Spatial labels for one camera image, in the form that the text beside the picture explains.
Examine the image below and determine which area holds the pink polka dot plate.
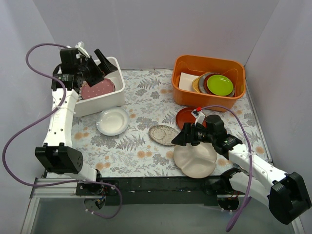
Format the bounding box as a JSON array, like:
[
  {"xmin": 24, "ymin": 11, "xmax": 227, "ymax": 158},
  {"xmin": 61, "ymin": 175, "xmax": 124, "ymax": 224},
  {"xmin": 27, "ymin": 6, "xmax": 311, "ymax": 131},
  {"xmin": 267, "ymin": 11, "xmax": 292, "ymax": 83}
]
[{"xmin": 80, "ymin": 79, "xmax": 115, "ymax": 100}]

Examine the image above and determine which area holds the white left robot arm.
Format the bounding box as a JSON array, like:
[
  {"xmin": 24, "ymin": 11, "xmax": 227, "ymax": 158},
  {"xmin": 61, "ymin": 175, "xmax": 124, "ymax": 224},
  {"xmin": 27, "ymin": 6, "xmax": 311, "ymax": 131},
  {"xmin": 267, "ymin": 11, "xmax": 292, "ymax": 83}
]
[{"xmin": 35, "ymin": 47, "xmax": 117, "ymax": 195}]

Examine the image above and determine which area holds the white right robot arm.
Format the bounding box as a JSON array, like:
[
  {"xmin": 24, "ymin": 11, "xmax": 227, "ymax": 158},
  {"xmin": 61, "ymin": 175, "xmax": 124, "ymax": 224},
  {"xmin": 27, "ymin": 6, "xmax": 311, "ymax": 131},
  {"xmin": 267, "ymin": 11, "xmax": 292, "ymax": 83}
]
[{"xmin": 172, "ymin": 115, "xmax": 312, "ymax": 224}]

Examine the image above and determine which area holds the white plastic bin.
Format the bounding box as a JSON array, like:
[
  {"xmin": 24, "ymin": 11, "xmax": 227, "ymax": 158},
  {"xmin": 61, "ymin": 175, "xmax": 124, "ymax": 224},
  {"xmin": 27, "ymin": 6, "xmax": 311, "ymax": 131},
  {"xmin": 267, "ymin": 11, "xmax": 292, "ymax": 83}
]
[{"xmin": 74, "ymin": 57, "xmax": 125, "ymax": 117}]

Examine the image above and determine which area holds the grey plate in bin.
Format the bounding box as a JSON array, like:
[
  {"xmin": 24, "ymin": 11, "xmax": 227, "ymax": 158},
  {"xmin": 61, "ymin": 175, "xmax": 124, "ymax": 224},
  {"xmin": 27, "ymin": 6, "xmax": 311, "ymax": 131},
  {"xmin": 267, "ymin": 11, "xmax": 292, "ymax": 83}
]
[{"xmin": 198, "ymin": 73, "xmax": 212, "ymax": 94}]

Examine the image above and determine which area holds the dark red plate in bin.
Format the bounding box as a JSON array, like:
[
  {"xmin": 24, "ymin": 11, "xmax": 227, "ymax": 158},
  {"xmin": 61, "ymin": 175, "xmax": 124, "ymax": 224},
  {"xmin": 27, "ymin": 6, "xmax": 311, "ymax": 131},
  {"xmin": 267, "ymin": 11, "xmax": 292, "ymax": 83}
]
[{"xmin": 203, "ymin": 74, "xmax": 212, "ymax": 95}]

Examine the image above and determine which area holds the orange plastic bin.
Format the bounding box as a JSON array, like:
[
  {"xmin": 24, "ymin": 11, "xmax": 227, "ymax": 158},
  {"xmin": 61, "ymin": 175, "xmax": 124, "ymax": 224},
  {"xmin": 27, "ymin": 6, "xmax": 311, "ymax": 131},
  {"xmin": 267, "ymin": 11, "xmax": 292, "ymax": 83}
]
[{"xmin": 171, "ymin": 55, "xmax": 246, "ymax": 109}]

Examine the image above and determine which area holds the yellow basket plate in bin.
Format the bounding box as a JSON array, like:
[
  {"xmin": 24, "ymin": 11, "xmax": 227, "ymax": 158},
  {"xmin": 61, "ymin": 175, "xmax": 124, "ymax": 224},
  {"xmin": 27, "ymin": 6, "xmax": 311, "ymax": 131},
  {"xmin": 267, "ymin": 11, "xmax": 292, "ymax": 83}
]
[{"xmin": 192, "ymin": 77, "xmax": 200, "ymax": 93}]

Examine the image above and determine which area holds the white square plate in bin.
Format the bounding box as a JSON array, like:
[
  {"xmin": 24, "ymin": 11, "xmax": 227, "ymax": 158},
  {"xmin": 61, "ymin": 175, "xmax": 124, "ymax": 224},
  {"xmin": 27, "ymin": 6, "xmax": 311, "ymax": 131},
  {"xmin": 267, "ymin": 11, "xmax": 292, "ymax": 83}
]
[{"xmin": 178, "ymin": 73, "xmax": 199, "ymax": 91}]

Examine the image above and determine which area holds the red lacquer round plate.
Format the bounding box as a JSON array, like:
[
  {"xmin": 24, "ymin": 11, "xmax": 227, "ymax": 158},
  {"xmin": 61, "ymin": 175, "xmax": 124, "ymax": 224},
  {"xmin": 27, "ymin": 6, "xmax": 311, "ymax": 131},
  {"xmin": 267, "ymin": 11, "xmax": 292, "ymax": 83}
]
[{"xmin": 176, "ymin": 107, "xmax": 206, "ymax": 129}]

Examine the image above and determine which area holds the speckled oval ceramic plate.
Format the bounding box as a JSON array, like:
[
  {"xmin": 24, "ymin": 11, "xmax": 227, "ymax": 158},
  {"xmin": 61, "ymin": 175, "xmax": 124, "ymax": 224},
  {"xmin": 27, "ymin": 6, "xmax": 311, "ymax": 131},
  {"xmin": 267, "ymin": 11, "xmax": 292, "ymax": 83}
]
[{"xmin": 148, "ymin": 125, "xmax": 179, "ymax": 146}]

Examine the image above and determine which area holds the beige divided plate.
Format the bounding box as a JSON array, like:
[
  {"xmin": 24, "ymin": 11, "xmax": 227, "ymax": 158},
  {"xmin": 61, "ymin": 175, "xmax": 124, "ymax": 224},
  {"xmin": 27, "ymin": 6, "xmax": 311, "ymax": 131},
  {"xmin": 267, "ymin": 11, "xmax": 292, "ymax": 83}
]
[{"xmin": 174, "ymin": 142, "xmax": 217, "ymax": 178}]

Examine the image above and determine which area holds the white deep bowl plate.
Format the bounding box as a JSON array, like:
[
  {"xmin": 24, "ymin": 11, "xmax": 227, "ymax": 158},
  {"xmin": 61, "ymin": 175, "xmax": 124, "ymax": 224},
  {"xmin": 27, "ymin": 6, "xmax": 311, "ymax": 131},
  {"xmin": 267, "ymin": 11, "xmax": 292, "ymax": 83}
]
[{"xmin": 96, "ymin": 107, "xmax": 130, "ymax": 136}]

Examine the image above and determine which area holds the lime green plate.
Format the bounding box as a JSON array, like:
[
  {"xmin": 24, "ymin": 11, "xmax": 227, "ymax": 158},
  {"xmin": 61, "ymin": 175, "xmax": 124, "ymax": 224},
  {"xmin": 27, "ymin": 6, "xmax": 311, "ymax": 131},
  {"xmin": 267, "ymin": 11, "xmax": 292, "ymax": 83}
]
[{"xmin": 207, "ymin": 75, "xmax": 234, "ymax": 97}]

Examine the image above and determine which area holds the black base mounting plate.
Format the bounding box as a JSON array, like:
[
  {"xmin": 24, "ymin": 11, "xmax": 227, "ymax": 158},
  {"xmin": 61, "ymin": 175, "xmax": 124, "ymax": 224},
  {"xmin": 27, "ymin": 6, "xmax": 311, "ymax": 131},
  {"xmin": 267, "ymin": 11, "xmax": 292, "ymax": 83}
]
[{"xmin": 42, "ymin": 170, "xmax": 278, "ymax": 207}]

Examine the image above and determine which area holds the floral patterned table mat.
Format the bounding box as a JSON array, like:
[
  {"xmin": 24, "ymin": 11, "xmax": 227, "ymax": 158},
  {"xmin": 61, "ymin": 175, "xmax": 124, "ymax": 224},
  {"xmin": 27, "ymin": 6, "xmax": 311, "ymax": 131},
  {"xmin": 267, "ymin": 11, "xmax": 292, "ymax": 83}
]
[{"xmin": 46, "ymin": 69, "xmax": 273, "ymax": 178}]

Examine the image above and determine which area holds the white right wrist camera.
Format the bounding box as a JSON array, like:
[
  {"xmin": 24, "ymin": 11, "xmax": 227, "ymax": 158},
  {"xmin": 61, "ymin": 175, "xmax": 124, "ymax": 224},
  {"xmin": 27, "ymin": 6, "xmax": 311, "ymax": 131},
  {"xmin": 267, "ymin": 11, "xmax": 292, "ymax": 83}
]
[{"xmin": 191, "ymin": 107, "xmax": 206, "ymax": 125}]

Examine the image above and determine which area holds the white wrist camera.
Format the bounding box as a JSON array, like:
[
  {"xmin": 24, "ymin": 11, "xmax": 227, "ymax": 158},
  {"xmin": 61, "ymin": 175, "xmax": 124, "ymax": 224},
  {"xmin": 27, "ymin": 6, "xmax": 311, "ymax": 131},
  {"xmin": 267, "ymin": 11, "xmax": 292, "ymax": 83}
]
[
  {"xmin": 75, "ymin": 41, "xmax": 90, "ymax": 59},
  {"xmin": 191, "ymin": 107, "xmax": 206, "ymax": 125}
]

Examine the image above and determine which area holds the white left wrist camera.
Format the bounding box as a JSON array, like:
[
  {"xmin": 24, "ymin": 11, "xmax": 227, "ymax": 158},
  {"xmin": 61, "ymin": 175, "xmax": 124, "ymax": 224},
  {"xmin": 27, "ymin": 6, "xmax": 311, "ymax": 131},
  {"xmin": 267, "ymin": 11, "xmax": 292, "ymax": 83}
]
[{"xmin": 75, "ymin": 41, "xmax": 90, "ymax": 59}]

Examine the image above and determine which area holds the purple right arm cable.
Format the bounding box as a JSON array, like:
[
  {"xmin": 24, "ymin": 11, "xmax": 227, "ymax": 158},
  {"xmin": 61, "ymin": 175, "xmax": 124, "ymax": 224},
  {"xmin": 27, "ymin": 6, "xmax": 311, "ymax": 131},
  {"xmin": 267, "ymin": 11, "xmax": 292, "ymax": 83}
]
[{"xmin": 201, "ymin": 105, "xmax": 253, "ymax": 233}]

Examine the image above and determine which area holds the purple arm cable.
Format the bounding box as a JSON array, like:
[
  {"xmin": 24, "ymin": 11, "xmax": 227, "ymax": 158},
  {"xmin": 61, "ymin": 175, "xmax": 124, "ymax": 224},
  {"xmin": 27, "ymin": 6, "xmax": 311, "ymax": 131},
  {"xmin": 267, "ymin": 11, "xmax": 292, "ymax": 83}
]
[
  {"xmin": 1, "ymin": 43, "xmax": 122, "ymax": 219},
  {"xmin": 201, "ymin": 105, "xmax": 253, "ymax": 233}
]

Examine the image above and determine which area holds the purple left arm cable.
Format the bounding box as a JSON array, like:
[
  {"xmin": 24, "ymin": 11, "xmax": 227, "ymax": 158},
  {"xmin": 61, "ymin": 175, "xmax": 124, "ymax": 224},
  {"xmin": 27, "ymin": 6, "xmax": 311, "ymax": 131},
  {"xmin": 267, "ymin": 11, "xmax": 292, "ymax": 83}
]
[{"xmin": 1, "ymin": 43, "xmax": 122, "ymax": 219}]

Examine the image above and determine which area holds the aluminium frame rail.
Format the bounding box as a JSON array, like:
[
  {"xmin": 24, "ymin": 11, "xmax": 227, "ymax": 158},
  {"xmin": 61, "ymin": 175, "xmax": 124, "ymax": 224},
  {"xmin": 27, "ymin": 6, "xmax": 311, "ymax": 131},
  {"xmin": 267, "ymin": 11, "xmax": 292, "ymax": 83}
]
[{"xmin": 20, "ymin": 176, "xmax": 305, "ymax": 234}]

